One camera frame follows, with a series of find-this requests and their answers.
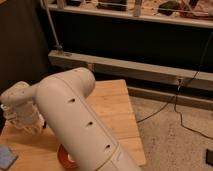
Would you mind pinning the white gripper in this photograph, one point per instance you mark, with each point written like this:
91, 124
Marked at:
24, 117

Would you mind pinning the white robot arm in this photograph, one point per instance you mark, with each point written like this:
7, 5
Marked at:
60, 99

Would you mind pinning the blue cloth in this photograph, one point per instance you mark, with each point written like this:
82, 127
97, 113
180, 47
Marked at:
7, 157

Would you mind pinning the red bowl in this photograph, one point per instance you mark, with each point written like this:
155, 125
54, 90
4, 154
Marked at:
62, 156

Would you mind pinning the metal pole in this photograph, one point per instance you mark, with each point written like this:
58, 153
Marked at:
57, 43

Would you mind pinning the black box on floor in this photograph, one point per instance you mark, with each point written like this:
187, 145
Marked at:
209, 157

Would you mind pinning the wooden shelf with clutter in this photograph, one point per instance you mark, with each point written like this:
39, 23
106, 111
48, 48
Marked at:
194, 13

